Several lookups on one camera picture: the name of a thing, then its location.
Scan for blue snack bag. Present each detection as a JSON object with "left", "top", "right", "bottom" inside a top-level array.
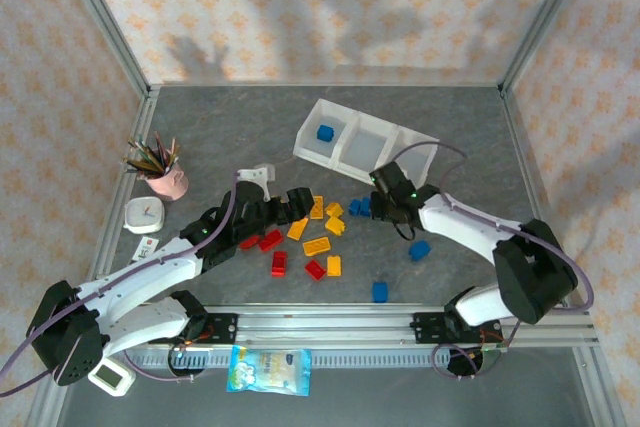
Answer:
[{"left": 225, "top": 345, "right": 313, "bottom": 397}]

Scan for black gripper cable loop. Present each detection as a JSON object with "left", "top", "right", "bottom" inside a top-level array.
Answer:
[{"left": 394, "top": 219, "right": 417, "bottom": 244}]

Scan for white digital timer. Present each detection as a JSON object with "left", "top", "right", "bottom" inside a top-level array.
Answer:
[{"left": 87, "top": 355, "right": 137, "bottom": 398}]

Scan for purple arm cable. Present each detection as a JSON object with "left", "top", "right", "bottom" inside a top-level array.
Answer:
[
  {"left": 0, "top": 171, "right": 241, "bottom": 398},
  {"left": 382, "top": 141, "right": 596, "bottom": 316}
]

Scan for pink pencil cup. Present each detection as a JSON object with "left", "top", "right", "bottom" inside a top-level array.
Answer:
[{"left": 147, "top": 166, "right": 190, "bottom": 202}]

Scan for aluminium frame post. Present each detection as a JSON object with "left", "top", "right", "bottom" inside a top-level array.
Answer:
[
  {"left": 499, "top": 0, "right": 597, "bottom": 94},
  {"left": 52, "top": 0, "right": 154, "bottom": 101}
]

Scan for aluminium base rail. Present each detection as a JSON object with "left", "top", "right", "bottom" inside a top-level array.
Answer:
[{"left": 199, "top": 302, "right": 600, "bottom": 349}]

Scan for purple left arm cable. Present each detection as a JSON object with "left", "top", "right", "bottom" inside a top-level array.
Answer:
[{"left": 0, "top": 171, "right": 241, "bottom": 398}]

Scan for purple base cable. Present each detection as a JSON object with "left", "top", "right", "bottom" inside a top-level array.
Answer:
[
  {"left": 430, "top": 319, "right": 522, "bottom": 379},
  {"left": 122, "top": 344, "right": 206, "bottom": 383}
]

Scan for white card with red mark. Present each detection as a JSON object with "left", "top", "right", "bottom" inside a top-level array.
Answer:
[{"left": 130, "top": 235, "right": 161, "bottom": 266}]

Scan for grey slotted cable duct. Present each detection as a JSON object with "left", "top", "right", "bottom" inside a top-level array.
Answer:
[{"left": 122, "top": 348, "right": 501, "bottom": 369}]

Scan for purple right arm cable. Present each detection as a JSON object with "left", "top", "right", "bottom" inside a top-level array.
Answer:
[{"left": 382, "top": 141, "right": 596, "bottom": 316}]

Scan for aluminium table edge rail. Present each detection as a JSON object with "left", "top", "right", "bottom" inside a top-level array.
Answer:
[
  {"left": 499, "top": 86, "right": 621, "bottom": 427},
  {"left": 24, "top": 86, "right": 162, "bottom": 427}
]

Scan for white square alarm clock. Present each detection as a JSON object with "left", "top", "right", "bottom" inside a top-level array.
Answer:
[{"left": 122, "top": 195, "right": 167, "bottom": 235}]

